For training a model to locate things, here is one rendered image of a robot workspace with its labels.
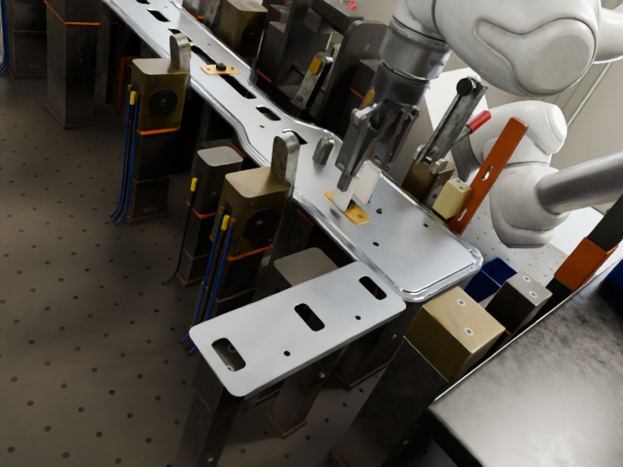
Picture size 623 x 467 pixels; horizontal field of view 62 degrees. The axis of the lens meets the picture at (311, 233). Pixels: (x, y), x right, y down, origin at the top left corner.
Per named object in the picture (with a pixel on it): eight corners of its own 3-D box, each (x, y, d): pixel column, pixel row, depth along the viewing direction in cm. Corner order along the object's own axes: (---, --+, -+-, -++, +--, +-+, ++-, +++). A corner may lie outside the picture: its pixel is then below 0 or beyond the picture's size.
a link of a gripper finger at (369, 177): (366, 160, 83) (369, 159, 83) (351, 195, 87) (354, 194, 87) (379, 170, 81) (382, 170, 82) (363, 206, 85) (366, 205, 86)
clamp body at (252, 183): (171, 334, 93) (203, 176, 72) (225, 311, 101) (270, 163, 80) (189, 360, 90) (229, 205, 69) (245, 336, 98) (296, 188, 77)
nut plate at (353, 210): (323, 194, 86) (324, 188, 85) (338, 189, 89) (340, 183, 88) (356, 225, 82) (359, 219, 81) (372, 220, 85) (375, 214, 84)
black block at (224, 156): (158, 277, 102) (178, 152, 85) (201, 263, 109) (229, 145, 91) (171, 295, 100) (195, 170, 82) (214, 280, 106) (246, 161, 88)
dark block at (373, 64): (300, 217, 131) (359, 58, 105) (321, 211, 135) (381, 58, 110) (312, 229, 128) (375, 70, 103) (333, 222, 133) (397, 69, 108)
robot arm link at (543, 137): (492, 119, 156) (570, 97, 140) (497, 178, 154) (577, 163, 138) (465, 107, 144) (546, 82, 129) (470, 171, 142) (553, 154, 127)
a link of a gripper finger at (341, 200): (361, 175, 78) (357, 176, 78) (345, 211, 83) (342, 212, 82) (348, 164, 80) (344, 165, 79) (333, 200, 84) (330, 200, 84)
